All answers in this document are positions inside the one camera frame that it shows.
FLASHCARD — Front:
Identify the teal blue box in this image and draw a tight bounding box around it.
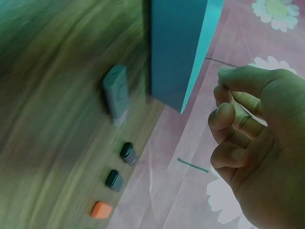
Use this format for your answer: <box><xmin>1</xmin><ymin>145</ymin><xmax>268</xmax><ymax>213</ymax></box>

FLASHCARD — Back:
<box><xmin>149</xmin><ymin>0</ymin><xmax>225</xmax><ymax>115</ymax></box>

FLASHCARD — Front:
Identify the small black cap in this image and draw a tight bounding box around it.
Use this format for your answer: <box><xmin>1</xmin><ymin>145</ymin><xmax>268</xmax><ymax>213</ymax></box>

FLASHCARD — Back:
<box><xmin>120</xmin><ymin>141</ymin><xmax>138</xmax><ymax>166</ymax></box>
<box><xmin>104</xmin><ymin>169</ymin><xmax>124</xmax><ymax>192</ymax></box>

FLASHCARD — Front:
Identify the small orange block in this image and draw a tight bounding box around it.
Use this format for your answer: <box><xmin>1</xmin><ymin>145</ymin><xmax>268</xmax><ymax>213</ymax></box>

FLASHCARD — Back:
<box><xmin>90</xmin><ymin>200</ymin><xmax>113</xmax><ymax>220</ymax></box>

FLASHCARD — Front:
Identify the person's right hand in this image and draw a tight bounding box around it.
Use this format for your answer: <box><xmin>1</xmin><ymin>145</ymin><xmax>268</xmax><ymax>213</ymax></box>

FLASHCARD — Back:
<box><xmin>208</xmin><ymin>66</ymin><xmax>305</xmax><ymax>229</ymax></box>

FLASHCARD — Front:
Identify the white oblong device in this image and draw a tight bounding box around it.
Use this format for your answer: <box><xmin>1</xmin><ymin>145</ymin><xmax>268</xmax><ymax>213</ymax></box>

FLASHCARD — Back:
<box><xmin>102</xmin><ymin>65</ymin><xmax>131</xmax><ymax>126</ymax></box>

